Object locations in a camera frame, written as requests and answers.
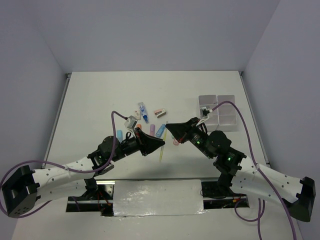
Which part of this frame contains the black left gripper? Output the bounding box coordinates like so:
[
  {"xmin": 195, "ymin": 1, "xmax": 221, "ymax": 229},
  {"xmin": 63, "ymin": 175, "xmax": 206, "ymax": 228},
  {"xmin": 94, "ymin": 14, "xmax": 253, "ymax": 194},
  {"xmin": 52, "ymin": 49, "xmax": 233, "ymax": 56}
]
[{"xmin": 111, "ymin": 126, "xmax": 165, "ymax": 162}]

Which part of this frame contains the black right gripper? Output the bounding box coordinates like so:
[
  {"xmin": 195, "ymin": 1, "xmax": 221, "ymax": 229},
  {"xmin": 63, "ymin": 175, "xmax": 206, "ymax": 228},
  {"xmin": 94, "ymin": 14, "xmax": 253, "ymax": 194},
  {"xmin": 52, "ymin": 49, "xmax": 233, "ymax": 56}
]
[{"xmin": 165, "ymin": 116, "xmax": 214, "ymax": 159}]

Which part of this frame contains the yellow thin highlighter pen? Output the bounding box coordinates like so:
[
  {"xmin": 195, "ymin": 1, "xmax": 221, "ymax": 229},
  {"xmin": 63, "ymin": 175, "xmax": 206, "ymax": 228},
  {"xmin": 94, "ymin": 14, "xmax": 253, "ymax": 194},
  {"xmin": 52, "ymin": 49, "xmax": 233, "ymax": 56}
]
[{"xmin": 158, "ymin": 121, "xmax": 169, "ymax": 163}]

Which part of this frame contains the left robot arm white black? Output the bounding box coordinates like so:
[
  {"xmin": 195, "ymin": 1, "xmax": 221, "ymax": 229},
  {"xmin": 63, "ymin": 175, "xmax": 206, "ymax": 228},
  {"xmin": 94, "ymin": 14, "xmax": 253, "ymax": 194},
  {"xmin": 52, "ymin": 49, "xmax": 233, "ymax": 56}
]
[{"xmin": 1, "ymin": 128, "xmax": 165, "ymax": 218}]

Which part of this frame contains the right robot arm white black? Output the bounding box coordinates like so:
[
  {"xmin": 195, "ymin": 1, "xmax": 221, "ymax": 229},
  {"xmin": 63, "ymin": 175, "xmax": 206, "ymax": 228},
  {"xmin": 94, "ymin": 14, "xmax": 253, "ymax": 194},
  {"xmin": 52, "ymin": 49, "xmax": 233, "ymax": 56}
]
[{"xmin": 166, "ymin": 117, "xmax": 316, "ymax": 222}]

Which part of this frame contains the purple highlighter marker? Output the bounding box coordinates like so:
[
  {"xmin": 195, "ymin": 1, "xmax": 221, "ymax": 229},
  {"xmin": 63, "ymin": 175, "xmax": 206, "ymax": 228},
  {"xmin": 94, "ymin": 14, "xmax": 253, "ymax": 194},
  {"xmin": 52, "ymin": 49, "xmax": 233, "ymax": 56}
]
[{"xmin": 149, "ymin": 124, "xmax": 156, "ymax": 137}]

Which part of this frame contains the blue correction tape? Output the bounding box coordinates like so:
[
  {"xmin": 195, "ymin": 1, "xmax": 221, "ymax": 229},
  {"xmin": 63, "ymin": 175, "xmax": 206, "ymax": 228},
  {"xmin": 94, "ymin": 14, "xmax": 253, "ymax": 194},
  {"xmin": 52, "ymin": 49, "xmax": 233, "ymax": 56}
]
[{"xmin": 155, "ymin": 124, "xmax": 166, "ymax": 138}]

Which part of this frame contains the pink mini stapler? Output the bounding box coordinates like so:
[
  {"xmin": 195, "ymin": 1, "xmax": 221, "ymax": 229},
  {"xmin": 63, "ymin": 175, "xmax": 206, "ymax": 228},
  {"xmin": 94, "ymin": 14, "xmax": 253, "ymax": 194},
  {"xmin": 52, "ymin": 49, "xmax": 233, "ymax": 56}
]
[{"xmin": 153, "ymin": 108, "xmax": 167, "ymax": 118}]

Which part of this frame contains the blue white glue tube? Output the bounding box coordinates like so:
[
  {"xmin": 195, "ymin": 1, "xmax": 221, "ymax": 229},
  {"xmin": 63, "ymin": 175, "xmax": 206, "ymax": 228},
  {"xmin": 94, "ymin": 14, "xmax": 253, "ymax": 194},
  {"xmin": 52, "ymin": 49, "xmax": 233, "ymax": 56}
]
[{"xmin": 138, "ymin": 102, "xmax": 149, "ymax": 124}]

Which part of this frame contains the blue highlighter marker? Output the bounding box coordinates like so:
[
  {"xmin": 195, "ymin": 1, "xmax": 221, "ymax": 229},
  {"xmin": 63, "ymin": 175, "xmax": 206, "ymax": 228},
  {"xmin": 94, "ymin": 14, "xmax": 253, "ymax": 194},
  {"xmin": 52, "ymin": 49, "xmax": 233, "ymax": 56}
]
[{"xmin": 116, "ymin": 129, "xmax": 124, "ymax": 143}]

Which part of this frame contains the small white orange eraser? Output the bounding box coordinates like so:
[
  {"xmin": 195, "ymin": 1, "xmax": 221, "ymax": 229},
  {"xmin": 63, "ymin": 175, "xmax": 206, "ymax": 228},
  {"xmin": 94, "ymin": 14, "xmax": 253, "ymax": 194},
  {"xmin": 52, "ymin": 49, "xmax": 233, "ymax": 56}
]
[{"xmin": 134, "ymin": 110, "xmax": 141, "ymax": 121}]

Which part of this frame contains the white compartment organizer box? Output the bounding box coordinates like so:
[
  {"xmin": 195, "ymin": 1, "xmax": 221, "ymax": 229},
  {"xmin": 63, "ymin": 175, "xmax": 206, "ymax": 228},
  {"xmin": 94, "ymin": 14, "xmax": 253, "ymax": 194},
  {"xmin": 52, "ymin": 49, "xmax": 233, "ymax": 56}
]
[{"xmin": 198, "ymin": 95, "xmax": 238, "ymax": 132}]

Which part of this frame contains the silver foil covered panel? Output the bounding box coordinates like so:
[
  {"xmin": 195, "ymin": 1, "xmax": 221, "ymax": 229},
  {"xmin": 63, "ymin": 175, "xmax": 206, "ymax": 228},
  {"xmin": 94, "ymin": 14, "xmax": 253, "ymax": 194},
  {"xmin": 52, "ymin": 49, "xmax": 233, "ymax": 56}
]
[{"xmin": 113, "ymin": 179, "xmax": 205, "ymax": 217}]

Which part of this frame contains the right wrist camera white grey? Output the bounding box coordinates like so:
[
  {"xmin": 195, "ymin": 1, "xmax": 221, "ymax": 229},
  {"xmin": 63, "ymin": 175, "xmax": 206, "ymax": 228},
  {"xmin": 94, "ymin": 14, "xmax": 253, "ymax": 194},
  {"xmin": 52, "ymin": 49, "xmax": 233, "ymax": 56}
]
[{"xmin": 197, "ymin": 106, "xmax": 213, "ymax": 126}]

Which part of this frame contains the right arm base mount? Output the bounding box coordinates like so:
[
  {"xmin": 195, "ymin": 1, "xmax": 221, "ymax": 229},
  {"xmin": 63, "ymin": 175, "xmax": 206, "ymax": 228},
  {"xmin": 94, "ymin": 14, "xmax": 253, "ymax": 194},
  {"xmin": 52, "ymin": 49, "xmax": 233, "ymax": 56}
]
[{"xmin": 200, "ymin": 181, "xmax": 250, "ymax": 210}]

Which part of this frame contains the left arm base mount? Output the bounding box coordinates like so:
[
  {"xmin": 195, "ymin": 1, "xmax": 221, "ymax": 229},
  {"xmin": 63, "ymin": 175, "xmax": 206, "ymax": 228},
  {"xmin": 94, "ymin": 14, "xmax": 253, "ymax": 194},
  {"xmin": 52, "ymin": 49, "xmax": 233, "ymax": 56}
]
[{"xmin": 65, "ymin": 182, "xmax": 115, "ymax": 217}]

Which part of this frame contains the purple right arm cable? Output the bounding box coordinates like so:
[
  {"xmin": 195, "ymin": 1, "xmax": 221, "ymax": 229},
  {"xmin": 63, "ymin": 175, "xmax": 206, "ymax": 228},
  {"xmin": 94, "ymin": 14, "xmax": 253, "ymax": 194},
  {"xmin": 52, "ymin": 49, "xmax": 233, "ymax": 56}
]
[{"xmin": 211, "ymin": 100, "xmax": 297, "ymax": 240}]

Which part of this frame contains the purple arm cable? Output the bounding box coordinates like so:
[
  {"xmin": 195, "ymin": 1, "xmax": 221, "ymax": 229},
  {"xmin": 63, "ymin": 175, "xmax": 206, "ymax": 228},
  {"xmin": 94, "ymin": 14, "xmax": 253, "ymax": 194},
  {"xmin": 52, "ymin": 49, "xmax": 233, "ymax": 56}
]
[
  {"xmin": 0, "ymin": 111, "xmax": 130, "ymax": 219},
  {"xmin": 211, "ymin": 100, "xmax": 297, "ymax": 240}
]

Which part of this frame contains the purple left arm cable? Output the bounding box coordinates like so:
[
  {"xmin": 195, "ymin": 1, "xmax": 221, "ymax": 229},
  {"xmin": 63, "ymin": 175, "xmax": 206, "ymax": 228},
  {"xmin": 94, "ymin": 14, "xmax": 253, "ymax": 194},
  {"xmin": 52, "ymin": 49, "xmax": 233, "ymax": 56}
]
[{"xmin": 0, "ymin": 111, "xmax": 130, "ymax": 219}]

